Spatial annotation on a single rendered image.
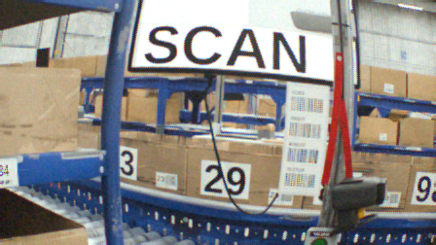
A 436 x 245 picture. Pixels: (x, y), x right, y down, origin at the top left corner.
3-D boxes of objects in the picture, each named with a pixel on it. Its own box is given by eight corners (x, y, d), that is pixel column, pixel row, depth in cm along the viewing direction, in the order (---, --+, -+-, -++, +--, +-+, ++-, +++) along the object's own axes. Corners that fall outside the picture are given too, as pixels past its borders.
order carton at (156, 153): (96, 177, 189) (96, 133, 189) (135, 172, 216) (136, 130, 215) (185, 198, 172) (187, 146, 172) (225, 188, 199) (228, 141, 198)
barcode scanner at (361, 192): (381, 230, 80) (385, 177, 80) (326, 238, 85) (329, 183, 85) (384, 223, 86) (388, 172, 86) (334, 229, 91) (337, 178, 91)
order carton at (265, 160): (185, 198, 173) (187, 146, 172) (224, 188, 199) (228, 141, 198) (300, 212, 156) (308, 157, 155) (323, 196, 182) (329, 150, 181)
